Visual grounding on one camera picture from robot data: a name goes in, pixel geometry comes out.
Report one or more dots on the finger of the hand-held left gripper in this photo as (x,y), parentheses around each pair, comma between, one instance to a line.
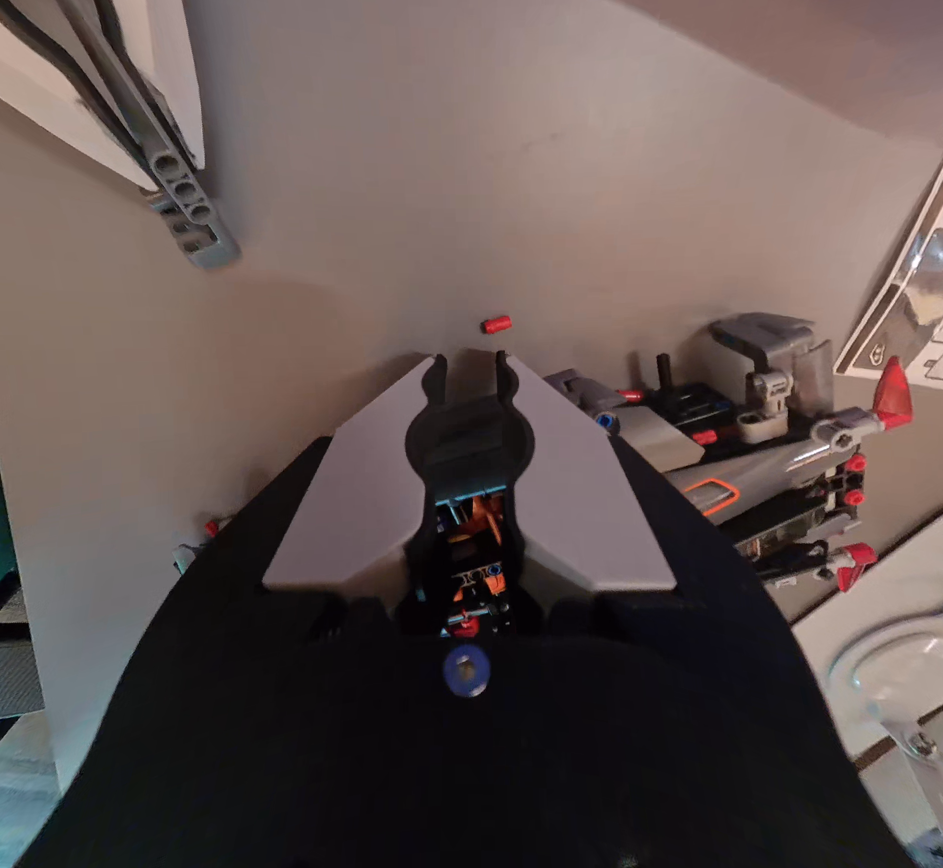
(51,94)
(158,13)

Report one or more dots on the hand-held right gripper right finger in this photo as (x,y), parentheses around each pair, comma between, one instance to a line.
(589,507)

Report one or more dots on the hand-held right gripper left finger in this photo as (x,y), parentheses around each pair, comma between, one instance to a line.
(346,507)

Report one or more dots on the grey lego wing piece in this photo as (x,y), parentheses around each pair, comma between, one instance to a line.
(195,238)

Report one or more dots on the red lego pin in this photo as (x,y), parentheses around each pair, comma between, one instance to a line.
(496,325)

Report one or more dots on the grey black lego spaceship model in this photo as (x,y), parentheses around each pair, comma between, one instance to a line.
(737,470)

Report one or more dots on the lego sticker sheet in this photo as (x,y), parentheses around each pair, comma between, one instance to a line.
(906,308)

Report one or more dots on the silver book stand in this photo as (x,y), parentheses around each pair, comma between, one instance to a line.
(884,573)

